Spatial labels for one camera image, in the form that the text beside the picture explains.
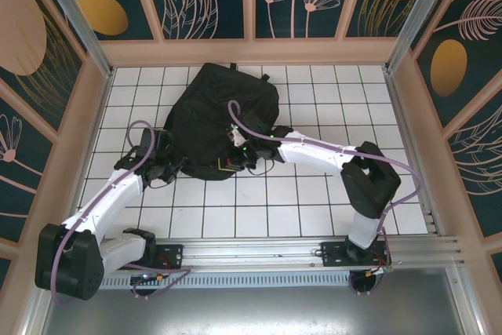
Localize thin black cable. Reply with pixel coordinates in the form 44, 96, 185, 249
247, 157, 276, 176

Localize black backpack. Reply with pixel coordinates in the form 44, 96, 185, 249
162, 62, 280, 181

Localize aluminium side rail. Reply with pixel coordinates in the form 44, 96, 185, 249
382, 70, 446, 236

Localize slotted cable tray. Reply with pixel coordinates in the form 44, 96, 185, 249
97, 275, 354, 291

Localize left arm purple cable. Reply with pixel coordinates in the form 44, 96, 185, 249
49, 121, 193, 307

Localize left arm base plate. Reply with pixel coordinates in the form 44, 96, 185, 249
111, 243, 185, 271

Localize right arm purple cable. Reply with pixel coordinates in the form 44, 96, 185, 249
227, 100, 423, 297

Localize grey sheet metal panel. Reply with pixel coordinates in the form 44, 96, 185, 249
23, 268, 483, 335

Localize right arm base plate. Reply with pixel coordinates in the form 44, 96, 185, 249
319, 240, 394, 270

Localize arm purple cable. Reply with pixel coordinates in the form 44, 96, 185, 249
49, 121, 193, 307
227, 100, 423, 297

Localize small green circuit board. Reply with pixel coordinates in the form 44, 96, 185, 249
130, 271, 166, 285

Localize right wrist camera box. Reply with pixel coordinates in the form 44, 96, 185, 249
228, 112, 272, 147

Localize aluminium mounting rail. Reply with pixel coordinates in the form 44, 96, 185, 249
37, 235, 470, 273

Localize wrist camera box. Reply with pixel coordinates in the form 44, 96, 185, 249
228, 112, 272, 147
150, 128, 174, 155

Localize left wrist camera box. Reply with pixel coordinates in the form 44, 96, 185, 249
150, 128, 174, 155

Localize aluminium frame post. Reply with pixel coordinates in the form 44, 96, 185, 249
31, 0, 114, 78
384, 0, 450, 74

